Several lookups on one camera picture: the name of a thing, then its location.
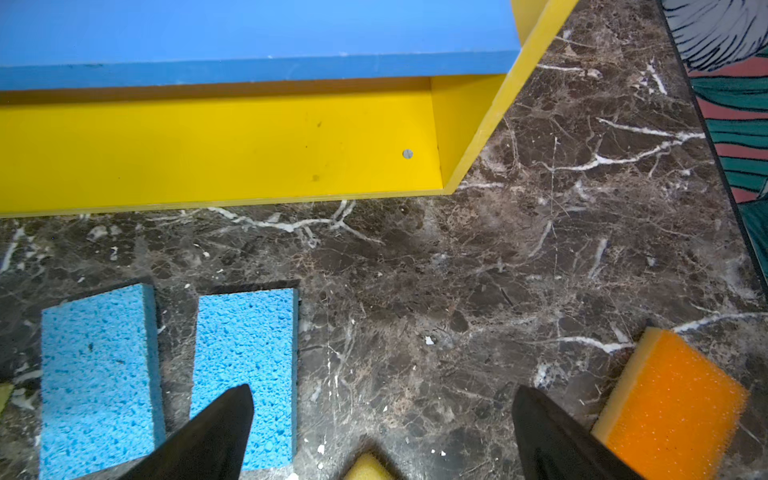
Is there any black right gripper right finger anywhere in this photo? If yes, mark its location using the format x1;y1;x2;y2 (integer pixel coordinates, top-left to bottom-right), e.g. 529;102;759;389
512;386;641;479

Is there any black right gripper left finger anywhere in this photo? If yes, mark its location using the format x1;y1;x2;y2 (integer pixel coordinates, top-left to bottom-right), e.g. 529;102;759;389
122;384;254;479

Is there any blue sponge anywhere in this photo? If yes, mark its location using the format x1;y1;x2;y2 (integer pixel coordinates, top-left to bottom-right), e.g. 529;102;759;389
190;289;299;471
39;284;166;479

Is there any yellow pink blue shelf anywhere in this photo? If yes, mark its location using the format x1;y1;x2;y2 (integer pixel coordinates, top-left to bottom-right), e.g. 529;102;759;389
1;1;574;217

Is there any orange yellow sponge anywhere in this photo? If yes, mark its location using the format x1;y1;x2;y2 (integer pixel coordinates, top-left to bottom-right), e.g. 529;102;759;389
592;327;748;479

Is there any black right frame post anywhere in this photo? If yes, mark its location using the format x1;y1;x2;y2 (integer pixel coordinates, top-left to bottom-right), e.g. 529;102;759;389
659;0;767;283

